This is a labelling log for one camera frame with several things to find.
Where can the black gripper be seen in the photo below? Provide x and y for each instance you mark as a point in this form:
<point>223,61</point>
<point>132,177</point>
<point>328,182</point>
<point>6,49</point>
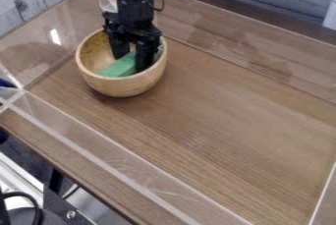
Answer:
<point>130,24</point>

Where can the green rectangular block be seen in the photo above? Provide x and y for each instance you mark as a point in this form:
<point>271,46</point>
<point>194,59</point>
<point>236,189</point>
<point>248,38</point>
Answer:
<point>122,68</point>

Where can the brown wooden bowl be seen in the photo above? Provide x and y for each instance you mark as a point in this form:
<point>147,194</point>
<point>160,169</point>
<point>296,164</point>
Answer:
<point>94,56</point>

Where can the black table leg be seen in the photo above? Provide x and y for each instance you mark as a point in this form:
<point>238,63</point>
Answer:
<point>55,181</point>

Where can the clear acrylic enclosure wall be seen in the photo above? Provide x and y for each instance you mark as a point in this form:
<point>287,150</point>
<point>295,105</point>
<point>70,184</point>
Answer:
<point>228,144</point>

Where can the black metal bracket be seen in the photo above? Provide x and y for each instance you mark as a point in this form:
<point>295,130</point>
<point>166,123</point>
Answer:
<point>60,212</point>

